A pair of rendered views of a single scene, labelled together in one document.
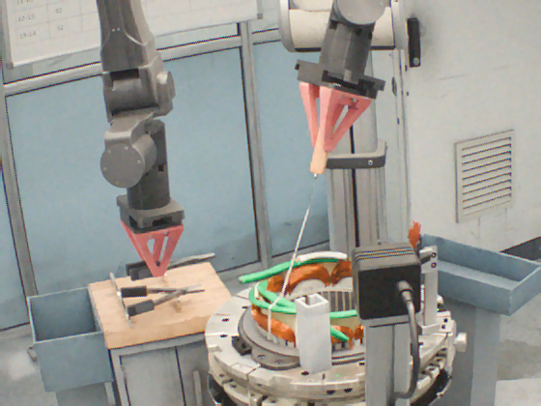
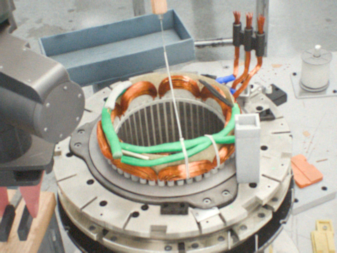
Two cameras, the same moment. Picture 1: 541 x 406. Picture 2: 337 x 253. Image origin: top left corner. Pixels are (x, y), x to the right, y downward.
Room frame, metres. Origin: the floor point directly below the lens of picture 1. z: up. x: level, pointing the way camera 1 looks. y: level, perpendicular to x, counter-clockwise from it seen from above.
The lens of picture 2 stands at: (0.75, 0.54, 1.71)
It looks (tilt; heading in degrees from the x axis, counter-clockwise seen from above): 41 degrees down; 299
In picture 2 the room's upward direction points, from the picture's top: 5 degrees counter-clockwise
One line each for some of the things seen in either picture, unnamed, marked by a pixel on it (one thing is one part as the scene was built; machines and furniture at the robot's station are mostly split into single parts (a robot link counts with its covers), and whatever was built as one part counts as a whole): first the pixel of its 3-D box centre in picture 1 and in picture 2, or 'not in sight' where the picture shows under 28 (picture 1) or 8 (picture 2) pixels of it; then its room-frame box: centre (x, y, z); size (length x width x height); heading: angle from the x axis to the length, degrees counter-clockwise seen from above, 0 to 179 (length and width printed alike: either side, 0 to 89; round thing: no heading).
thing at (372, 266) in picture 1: (383, 275); not in sight; (0.59, -0.07, 1.37); 0.06 x 0.04 x 0.04; 1
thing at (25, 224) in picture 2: (144, 273); (25, 222); (1.13, 0.17, 1.16); 0.04 x 0.01 x 0.02; 113
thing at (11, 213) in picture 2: (139, 267); (6, 223); (1.15, 0.18, 1.16); 0.04 x 0.01 x 0.02; 113
